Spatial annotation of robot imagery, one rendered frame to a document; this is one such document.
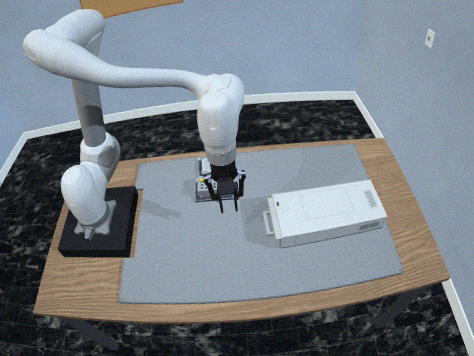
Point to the grey rack with round holes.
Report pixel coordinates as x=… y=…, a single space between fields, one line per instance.
x=202 y=187

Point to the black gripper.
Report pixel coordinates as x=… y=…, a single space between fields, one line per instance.
x=225 y=171

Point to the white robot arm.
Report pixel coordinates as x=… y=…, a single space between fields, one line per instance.
x=61 y=49

